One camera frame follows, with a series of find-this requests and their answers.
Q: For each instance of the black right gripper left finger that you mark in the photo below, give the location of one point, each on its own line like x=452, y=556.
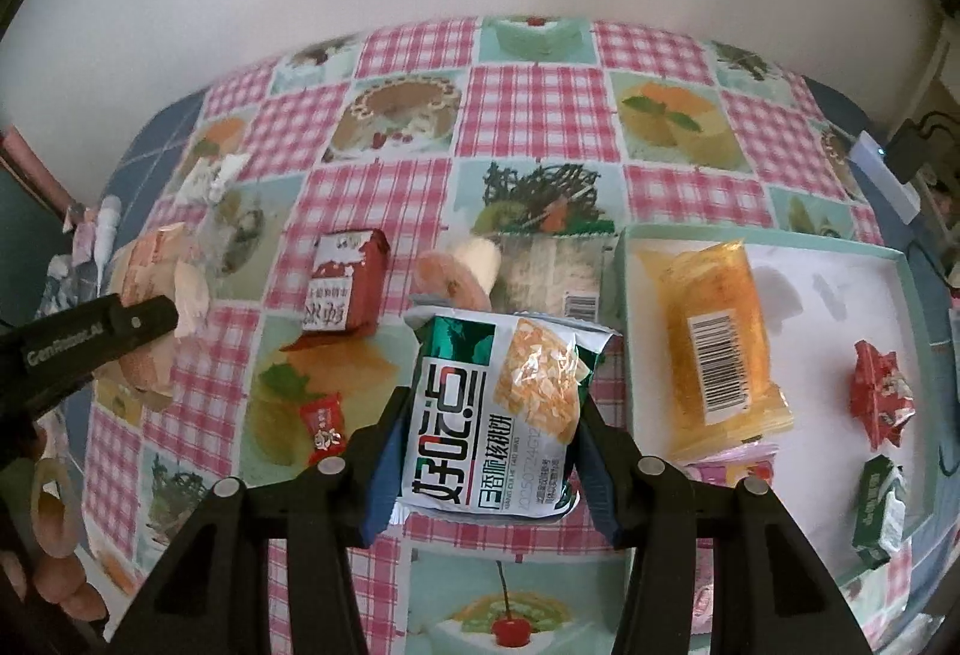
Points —
x=209, y=591

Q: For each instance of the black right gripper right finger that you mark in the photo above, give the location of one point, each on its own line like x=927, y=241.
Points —
x=773, y=594

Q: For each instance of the peach pink snack bag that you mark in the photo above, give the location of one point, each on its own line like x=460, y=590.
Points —
x=162, y=269

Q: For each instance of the small red candy packet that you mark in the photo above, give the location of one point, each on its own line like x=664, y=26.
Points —
x=325, y=423

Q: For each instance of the dark red snack box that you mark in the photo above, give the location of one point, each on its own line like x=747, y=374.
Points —
x=345, y=288

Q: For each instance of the green white cracker packet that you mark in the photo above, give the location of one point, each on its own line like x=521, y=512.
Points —
x=496, y=404

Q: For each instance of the clear bread roll packet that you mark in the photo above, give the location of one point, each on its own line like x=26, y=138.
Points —
x=461, y=277

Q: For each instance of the person left hand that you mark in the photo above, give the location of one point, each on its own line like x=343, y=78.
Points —
x=46, y=516

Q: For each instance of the small green snack packet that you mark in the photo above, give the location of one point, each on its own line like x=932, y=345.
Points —
x=881, y=511

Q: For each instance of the pink strawberry cake packet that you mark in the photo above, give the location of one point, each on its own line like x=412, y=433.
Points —
x=730, y=466

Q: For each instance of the red crinkled snack packet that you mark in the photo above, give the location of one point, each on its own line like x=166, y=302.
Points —
x=880, y=396

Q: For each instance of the teal rimmed white tray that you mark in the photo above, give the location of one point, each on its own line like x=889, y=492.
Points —
x=820, y=296

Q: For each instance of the white crumpled wrapper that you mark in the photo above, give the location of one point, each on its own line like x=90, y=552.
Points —
x=210, y=179

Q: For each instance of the orange cake snack packet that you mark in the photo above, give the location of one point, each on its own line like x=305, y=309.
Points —
x=721, y=390

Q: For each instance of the checkered cake print tablecloth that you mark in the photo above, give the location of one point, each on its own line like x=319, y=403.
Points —
x=431, y=133

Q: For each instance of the clear dark snack packet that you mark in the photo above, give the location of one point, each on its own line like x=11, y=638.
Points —
x=558, y=275

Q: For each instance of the white power strip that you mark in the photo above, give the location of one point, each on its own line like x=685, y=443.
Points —
x=869, y=158

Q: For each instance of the black power adapter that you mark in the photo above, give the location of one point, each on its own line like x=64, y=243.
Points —
x=908, y=149

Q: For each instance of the white charger with cable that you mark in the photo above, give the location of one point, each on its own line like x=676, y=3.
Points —
x=94, y=233

